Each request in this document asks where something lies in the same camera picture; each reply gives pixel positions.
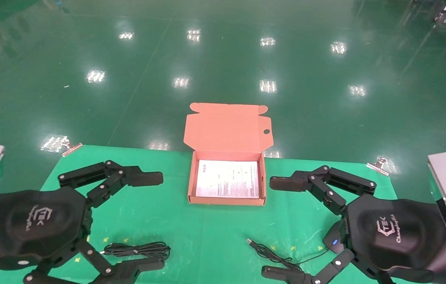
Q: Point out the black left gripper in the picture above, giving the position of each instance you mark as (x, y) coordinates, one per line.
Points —
(29, 225)

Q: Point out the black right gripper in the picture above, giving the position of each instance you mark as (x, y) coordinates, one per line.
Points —
(400, 236)

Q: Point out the metal binder clip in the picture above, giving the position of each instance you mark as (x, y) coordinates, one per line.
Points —
(379, 166)
(72, 150)

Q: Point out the orange cardboard box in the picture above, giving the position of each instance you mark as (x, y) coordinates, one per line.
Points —
(227, 130)

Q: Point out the green table mat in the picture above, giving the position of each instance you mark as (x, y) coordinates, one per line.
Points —
(207, 236)

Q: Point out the white printed instruction sheet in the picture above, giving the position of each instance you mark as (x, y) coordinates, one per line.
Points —
(227, 179)

